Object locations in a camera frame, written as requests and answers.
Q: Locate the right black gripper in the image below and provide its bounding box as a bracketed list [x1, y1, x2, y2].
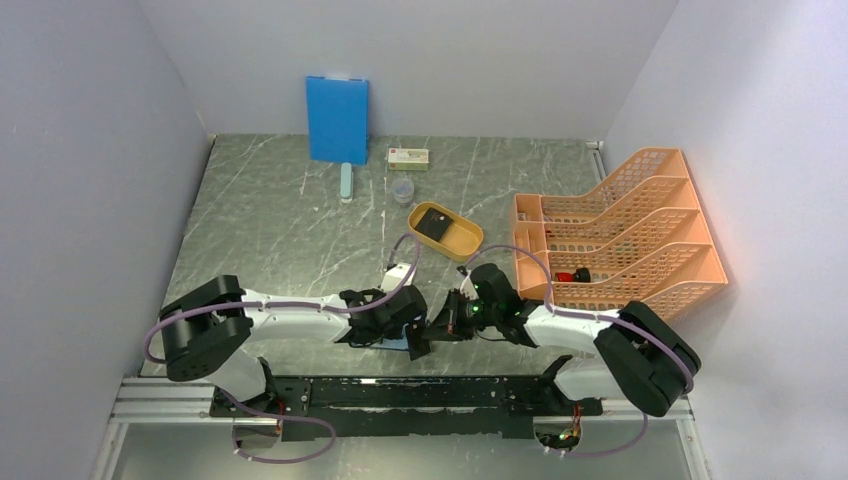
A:
[422, 287, 500, 341]

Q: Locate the dark blue card holder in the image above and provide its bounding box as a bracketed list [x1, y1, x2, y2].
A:
[369, 336, 409, 352]

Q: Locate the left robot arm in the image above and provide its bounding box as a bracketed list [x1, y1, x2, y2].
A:
[143, 275, 427, 416]

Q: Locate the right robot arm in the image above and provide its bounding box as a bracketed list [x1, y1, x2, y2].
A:
[423, 263, 702, 417]

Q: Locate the black card in tray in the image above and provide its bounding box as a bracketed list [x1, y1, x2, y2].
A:
[414, 207, 453, 243]

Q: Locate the yellow oval tray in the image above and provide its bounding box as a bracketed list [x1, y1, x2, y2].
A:
[407, 201, 484, 263]

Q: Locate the small clear plastic cup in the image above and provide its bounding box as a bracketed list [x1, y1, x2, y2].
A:
[390, 178, 415, 207]

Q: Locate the red black object in rack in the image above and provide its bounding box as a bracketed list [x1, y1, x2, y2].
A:
[553, 268, 592, 283]

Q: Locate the small red white box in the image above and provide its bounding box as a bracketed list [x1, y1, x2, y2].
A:
[386, 148, 430, 171]

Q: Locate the light blue eraser stick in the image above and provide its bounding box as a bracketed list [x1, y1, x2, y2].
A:
[339, 163, 354, 203]

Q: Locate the orange file organizer rack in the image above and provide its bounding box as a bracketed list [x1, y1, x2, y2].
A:
[511, 147, 728, 322]

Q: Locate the blue board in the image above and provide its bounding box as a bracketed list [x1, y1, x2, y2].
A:
[305, 76, 369, 166]

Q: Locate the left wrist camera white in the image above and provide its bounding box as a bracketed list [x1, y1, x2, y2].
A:
[379, 263, 416, 293]

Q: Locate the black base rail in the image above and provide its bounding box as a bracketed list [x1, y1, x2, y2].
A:
[248, 368, 603, 441]

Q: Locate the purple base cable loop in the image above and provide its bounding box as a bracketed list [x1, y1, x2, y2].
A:
[218, 390, 337, 464]

